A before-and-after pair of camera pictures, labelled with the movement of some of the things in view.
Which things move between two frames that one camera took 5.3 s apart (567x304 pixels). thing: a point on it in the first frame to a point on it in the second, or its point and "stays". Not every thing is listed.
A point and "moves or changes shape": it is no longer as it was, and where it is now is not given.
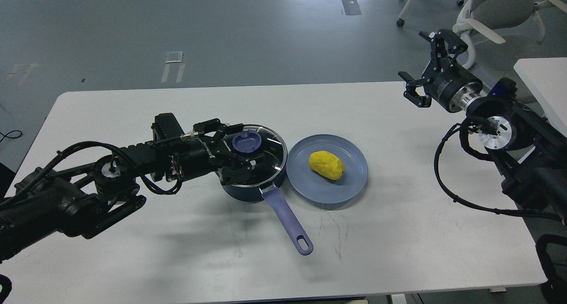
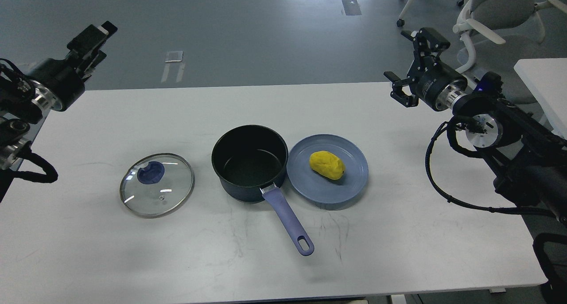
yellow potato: [326, 164] stays
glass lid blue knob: [246, 142] moves or changes shape
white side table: [546, 79] stays
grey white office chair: [491, 8] stays
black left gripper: [201, 156] to [58, 83]
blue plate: [312, 187] stays
